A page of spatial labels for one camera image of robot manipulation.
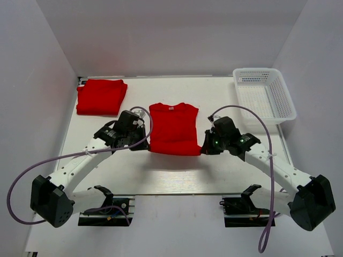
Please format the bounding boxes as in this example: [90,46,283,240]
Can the white plastic basket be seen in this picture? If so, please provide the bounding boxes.
[233,68,297,126]

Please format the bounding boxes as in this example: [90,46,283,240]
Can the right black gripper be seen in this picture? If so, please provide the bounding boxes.
[201,130,229,155]

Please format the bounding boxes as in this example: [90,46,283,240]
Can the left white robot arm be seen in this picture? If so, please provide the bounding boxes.
[30,103,215,228]

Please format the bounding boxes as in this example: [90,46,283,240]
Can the folded red t shirt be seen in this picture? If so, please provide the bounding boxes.
[76,79,128,116]

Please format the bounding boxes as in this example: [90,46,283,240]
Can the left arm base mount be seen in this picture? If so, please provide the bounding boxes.
[78,196,135,228]

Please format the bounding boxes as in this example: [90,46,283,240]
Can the red t shirt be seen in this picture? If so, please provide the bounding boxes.
[149,102,201,156]
[76,79,128,116]

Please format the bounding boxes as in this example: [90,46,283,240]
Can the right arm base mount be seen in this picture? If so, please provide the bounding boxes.
[219,197,270,228]

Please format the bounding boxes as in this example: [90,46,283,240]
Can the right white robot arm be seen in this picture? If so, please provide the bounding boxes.
[202,117,336,231]

